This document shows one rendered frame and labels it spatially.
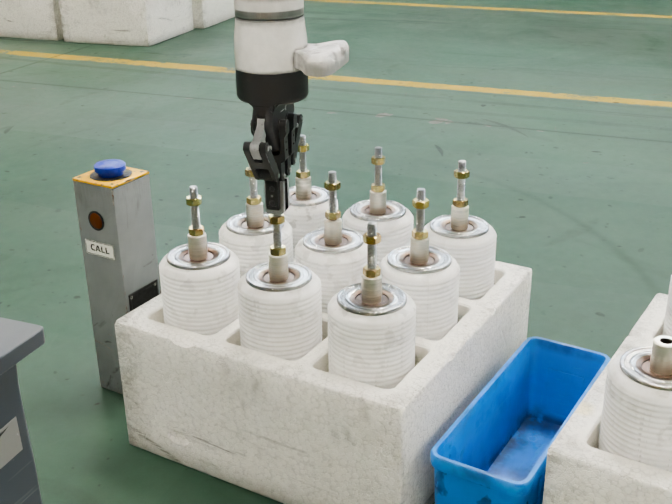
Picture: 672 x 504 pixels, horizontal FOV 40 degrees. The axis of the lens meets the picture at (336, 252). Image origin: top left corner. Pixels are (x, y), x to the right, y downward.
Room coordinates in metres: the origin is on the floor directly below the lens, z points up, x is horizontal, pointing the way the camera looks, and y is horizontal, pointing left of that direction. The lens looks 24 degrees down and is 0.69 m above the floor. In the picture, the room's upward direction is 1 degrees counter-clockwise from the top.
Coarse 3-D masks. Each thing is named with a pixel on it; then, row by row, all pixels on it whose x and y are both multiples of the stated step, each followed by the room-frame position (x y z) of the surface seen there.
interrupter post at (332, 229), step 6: (324, 222) 1.04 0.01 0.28; (330, 222) 1.03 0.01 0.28; (336, 222) 1.03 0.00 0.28; (324, 228) 1.04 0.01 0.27; (330, 228) 1.03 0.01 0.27; (336, 228) 1.03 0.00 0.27; (324, 234) 1.04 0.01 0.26; (330, 234) 1.03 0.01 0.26; (336, 234) 1.03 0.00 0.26; (324, 240) 1.04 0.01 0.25; (330, 240) 1.03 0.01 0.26; (336, 240) 1.03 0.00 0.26
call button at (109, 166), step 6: (102, 162) 1.13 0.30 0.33; (108, 162) 1.13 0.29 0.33; (114, 162) 1.13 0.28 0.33; (120, 162) 1.13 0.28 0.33; (96, 168) 1.11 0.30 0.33; (102, 168) 1.11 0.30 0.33; (108, 168) 1.11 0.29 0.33; (114, 168) 1.11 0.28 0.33; (120, 168) 1.12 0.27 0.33; (102, 174) 1.11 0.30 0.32; (108, 174) 1.11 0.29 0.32; (114, 174) 1.11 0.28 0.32; (120, 174) 1.12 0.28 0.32
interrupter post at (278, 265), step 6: (270, 258) 0.93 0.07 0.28; (276, 258) 0.93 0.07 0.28; (282, 258) 0.93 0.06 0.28; (270, 264) 0.93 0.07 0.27; (276, 264) 0.93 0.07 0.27; (282, 264) 0.93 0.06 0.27; (270, 270) 0.93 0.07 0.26; (276, 270) 0.93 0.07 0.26; (282, 270) 0.93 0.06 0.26; (270, 276) 0.94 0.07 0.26; (276, 276) 0.93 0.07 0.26; (282, 276) 0.93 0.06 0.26; (288, 276) 0.94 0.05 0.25
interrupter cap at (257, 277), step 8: (264, 264) 0.97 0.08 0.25; (288, 264) 0.97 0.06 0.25; (296, 264) 0.97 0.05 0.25; (248, 272) 0.95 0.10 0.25; (256, 272) 0.95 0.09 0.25; (264, 272) 0.95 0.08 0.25; (288, 272) 0.95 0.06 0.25; (296, 272) 0.95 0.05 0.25; (304, 272) 0.95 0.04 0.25; (248, 280) 0.93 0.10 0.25; (256, 280) 0.93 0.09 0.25; (264, 280) 0.93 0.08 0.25; (288, 280) 0.93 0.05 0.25; (296, 280) 0.93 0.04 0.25; (304, 280) 0.92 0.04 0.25; (256, 288) 0.91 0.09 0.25; (264, 288) 0.91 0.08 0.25; (272, 288) 0.90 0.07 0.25; (280, 288) 0.90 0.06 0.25; (288, 288) 0.91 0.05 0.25; (296, 288) 0.91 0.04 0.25
